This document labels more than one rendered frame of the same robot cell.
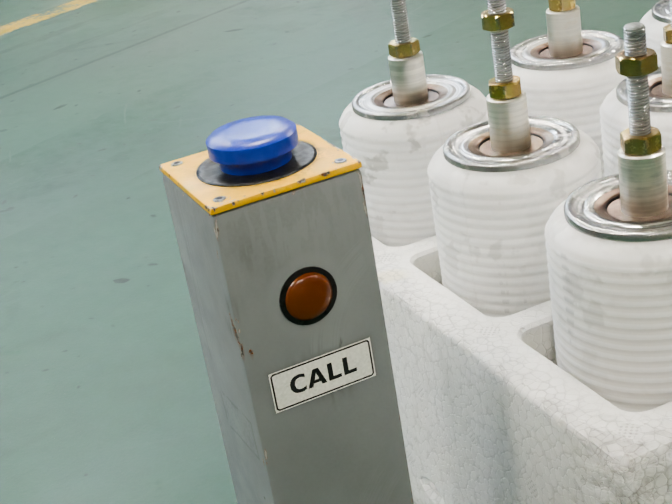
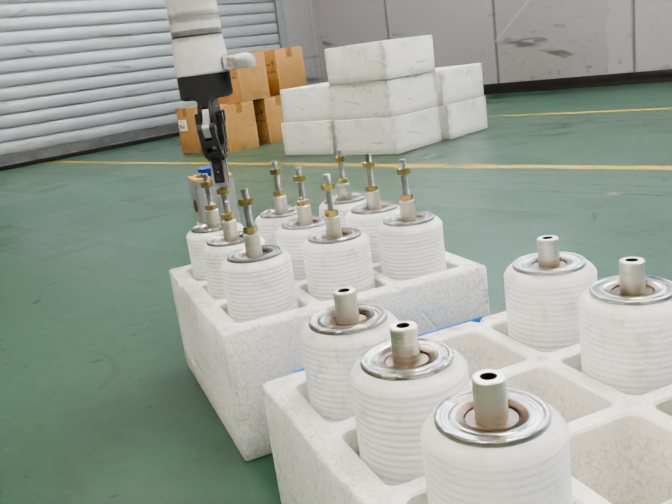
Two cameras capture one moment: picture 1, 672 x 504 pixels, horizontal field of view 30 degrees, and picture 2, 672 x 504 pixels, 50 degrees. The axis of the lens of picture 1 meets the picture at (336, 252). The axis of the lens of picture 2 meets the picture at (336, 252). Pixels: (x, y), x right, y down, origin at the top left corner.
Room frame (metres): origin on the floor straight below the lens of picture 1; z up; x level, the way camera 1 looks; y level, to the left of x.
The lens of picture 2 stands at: (0.74, -1.32, 0.49)
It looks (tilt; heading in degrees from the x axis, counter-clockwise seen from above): 15 degrees down; 90
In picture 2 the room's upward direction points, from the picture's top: 8 degrees counter-clockwise
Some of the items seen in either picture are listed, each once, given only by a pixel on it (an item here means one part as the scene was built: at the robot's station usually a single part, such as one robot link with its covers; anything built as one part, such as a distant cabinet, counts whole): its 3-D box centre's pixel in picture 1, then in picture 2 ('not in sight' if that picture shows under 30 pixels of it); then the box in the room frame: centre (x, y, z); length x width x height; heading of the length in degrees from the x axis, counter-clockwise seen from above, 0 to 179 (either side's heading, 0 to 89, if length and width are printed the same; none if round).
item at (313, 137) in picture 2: not in sight; (331, 132); (0.78, 2.80, 0.09); 0.39 x 0.39 x 0.18; 44
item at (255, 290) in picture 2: not in sight; (265, 317); (0.63, -0.37, 0.16); 0.10 x 0.10 x 0.18
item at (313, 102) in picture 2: not in sight; (330, 99); (0.80, 2.81, 0.27); 0.39 x 0.39 x 0.18; 46
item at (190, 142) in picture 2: not in sight; (205, 127); (-0.06, 3.77, 0.15); 0.30 x 0.24 x 0.30; 43
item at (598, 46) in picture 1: (566, 51); (373, 208); (0.80, -0.17, 0.25); 0.08 x 0.08 x 0.01
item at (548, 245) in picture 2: not in sight; (548, 252); (0.96, -0.58, 0.26); 0.02 x 0.02 x 0.03
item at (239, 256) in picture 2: not in sight; (254, 254); (0.63, -0.37, 0.25); 0.08 x 0.08 x 0.01
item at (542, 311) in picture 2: not in sight; (553, 343); (0.96, -0.58, 0.16); 0.10 x 0.10 x 0.18
